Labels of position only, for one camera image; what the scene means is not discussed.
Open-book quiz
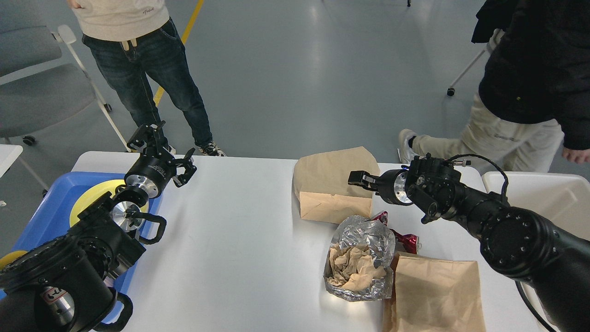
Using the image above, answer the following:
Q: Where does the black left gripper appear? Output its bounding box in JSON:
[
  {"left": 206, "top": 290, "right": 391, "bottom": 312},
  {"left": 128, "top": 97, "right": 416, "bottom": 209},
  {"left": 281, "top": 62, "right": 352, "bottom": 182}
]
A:
[{"left": 124, "top": 123, "right": 197, "bottom": 198}]

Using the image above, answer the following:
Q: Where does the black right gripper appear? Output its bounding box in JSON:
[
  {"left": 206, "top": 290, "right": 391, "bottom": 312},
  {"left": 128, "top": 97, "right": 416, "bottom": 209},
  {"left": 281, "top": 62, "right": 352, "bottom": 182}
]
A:
[{"left": 348, "top": 169, "right": 413, "bottom": 206}]

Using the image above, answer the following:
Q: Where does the brown paper bag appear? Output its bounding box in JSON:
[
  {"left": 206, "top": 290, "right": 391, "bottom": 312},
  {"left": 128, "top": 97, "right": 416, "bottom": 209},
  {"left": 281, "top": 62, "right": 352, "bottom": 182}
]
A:
[
  {"left": 382, "top": 253, "right": 486, "bottom": 332},
  {"left": 293, "top": 147, "right": 380, "bottom": 224}
]

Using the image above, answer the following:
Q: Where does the yellow plastic plate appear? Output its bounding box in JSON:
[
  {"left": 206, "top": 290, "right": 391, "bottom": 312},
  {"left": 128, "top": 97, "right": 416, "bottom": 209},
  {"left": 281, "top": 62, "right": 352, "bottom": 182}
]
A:
[{"left": 70, "top": 179, "right": 144, "bottom": 231}]

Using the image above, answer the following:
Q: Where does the red snack wrapper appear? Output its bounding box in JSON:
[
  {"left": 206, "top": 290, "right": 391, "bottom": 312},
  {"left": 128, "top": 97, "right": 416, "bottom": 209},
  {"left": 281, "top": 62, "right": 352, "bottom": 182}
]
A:
[{"left": 369, "top": 211, "right": 420, "bottom": 255}]

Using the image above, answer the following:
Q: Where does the foil bag with paper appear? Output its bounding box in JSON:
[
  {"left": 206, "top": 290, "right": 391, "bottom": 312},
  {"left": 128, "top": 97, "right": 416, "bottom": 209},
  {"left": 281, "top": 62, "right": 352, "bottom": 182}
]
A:
[{"left": 323, "top": 211, "right": 396, "bottom": 301}]

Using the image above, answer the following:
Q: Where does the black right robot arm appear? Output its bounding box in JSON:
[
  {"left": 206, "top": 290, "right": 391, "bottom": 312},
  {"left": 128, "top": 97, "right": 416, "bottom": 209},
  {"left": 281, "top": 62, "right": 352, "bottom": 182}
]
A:
[{"left": 348, "top": 154, "right": 590, "bottom": 332}]

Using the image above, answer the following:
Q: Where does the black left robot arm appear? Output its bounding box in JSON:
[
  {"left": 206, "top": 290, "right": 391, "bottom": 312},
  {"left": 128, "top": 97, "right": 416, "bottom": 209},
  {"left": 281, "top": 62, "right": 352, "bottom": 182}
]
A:
[{"left": 1, "top": 121, "right": 196, "bottom": 332}]

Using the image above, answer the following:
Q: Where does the person in beige sweater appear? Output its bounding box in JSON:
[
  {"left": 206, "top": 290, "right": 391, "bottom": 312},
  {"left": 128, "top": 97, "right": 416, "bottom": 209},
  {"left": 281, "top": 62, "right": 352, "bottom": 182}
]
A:
[{"left": 67, "top": 0, "right": 225, "bottom": 157}]

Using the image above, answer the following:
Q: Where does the grey chair at left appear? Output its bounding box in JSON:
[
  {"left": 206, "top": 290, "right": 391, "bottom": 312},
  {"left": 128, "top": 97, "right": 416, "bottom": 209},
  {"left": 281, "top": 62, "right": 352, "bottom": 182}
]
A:
[{"left": 0, "top": 0, "right": 125, "bottom": 145}]

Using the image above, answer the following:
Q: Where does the white side table corner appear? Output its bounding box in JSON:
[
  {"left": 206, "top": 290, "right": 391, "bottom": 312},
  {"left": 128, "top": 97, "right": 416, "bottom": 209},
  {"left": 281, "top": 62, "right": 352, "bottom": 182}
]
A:
[{"left": 0, "top": 144, "right": 23, "bottom": 177}]

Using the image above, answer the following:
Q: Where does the teal yellow cup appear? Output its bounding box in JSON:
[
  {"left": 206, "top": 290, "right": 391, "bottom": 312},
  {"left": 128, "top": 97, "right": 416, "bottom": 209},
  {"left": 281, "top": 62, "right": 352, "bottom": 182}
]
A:
[{"left": 0, "top": 250, "right": 28, "bottom": 270}]

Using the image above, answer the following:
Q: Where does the person in black jacket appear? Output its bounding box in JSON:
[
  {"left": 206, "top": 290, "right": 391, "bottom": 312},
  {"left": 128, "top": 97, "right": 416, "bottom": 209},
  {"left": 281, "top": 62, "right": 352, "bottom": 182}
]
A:
[{"left": 398, "top": 0, "right": 590, "bottom": 172}]

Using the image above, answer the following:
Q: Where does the white plastic bin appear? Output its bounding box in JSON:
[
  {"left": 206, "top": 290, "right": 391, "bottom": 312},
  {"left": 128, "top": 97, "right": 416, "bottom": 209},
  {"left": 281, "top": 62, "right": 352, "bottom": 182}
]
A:
[{"left": 482, "top": 172, "right": 590, "bottom": 332}]

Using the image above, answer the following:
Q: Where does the black jacket on chair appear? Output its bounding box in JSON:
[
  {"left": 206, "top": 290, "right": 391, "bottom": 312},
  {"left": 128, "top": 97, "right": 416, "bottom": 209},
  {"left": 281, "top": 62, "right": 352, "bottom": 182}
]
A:
[{"left": 471, "top": 0, "right": 510, "bottom": 43}]

